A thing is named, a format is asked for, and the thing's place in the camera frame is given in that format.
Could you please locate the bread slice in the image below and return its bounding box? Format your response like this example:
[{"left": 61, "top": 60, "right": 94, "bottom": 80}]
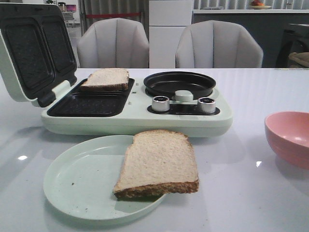
[
  {"left": 113, "top": 130, "right": 199, "bottom": 198},
  {"left": 80, "top": 68, "right": 129, "bottom": 92}
]

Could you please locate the green sandwich maker lid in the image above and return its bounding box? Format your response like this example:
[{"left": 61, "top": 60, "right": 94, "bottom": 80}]
[{"left": 0, "top": 2, "right": 77, "bottom": 107}]

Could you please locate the pink bowl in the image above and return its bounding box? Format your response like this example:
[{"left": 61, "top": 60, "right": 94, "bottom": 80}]
[{"left": 265, "top": 111, "right": 309, "bottom": 169}]

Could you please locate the green breakfast maker base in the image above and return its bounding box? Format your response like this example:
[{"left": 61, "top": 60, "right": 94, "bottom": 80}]
[{"left": 41, "top": 77, "right": 233, "bottom": 137}]

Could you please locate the left silver control knob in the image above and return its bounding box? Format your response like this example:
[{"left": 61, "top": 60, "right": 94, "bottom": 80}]
[{"left": 151, "top": 96, "right": 170, "bottom": 112}]

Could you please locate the silver control knob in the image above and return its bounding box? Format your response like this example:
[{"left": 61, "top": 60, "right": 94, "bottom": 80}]
[
  {"left": 151, "top": 96, "right": 170, "bottom": 112},
  {"left": 197, "top": 97, "right": 216, "bottom": 114}
]

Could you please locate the black round frying pan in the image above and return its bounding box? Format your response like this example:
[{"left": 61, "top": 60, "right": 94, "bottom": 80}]
[{"left": 143, "top": 71, "right": 216, "bottom": 100}]

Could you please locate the right silver control knob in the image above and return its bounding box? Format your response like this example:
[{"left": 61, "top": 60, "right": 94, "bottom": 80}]
[{"left": 197, "top": 97, "right": 216, "bottom": 114}]

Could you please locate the left grey armchair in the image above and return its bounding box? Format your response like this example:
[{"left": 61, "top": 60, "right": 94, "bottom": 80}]
[{"left": 77, "top": 18, "right": 149, "bottom": 68}]

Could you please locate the grey armchair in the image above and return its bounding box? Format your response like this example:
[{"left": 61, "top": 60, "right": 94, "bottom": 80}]
[
  {"left": 77, "top": 18, "right": 149, "bottom": 68},
  {"left": 175, "top": 20, "right": 264, "bottom": 68}
]

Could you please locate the right grey armchair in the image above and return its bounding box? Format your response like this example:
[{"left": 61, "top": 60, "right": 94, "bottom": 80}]
[{"left": 175, "top": 20, "right": 264, "bottom": 68}]

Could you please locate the light green round plate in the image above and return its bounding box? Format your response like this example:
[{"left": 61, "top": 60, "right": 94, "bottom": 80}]
[{"left": 43, "top": 135, "right": 165, "bottom": 225}]

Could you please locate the white refrigerator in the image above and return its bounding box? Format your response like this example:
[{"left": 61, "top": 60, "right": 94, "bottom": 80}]
[{"left": 149, "top": 0, "right": 194, "bottom": 68}]

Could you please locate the red belt stanchion barrier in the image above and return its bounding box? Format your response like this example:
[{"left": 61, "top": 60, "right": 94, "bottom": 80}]
[{"left": 81, "top": 12, "right": 143, "bottom": 37}]

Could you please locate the dark grey counter cabinet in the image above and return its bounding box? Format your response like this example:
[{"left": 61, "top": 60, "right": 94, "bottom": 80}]
[{"left": 193, "top": 9, "right": 309, "bottom": 68}]

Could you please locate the fruit plate on counter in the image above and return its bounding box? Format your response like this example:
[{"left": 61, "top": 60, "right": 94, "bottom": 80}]
[{"left": 249, "top": 0, "right": 272, "bottom": 10}]

